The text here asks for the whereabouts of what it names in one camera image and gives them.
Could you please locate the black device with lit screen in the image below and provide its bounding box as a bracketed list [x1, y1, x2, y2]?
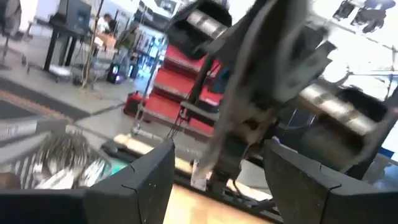
[106, 63, 123, 85]

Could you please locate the black desk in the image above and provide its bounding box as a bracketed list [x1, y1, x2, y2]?
[42, 20, 91, 73]

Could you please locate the metal shelf rack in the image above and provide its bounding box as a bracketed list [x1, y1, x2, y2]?
[130, 46, 224, 141]

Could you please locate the grey mesh silverware basket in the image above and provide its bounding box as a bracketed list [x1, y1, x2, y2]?
[0, 118, 111, 190]

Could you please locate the black hazard striped mat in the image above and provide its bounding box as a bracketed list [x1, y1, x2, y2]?
[0, 77, 91, 125]

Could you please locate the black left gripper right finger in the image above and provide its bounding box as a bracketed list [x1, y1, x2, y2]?
[263, 139, 398, 224]

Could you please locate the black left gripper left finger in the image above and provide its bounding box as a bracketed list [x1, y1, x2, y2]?
[0, 139, 176, 224]

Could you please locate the person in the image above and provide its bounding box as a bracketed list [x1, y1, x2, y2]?
[114, 24, 140, 80]
[95, 12, 118, 37]

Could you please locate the yellow hanging cable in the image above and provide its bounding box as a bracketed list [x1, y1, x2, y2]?
[80, 29, 98, 91]

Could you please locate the black monitor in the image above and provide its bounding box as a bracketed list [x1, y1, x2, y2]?
[57, 0, 93, 30]

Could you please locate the black office chair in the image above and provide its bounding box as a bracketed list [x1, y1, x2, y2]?
[0, 0, 34, 74]

